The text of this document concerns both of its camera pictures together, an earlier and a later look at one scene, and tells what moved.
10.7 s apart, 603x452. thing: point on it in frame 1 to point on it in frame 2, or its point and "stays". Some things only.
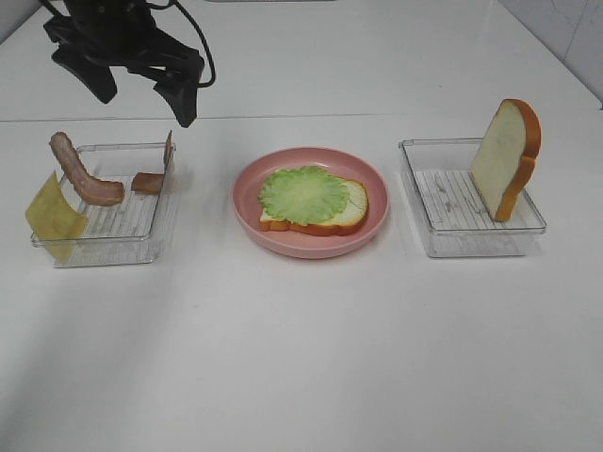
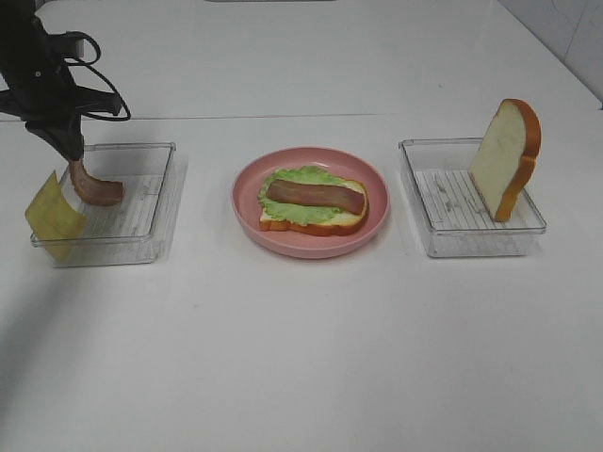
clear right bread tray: (453, 216) stays
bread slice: (506, 155) stays
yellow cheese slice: (53, 219) stays
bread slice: (351, 217) stays
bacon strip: (147, 184) to (318, 196)
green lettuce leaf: (304, 195) stays
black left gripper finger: (97, 77) to (57, 133)
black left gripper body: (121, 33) to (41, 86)
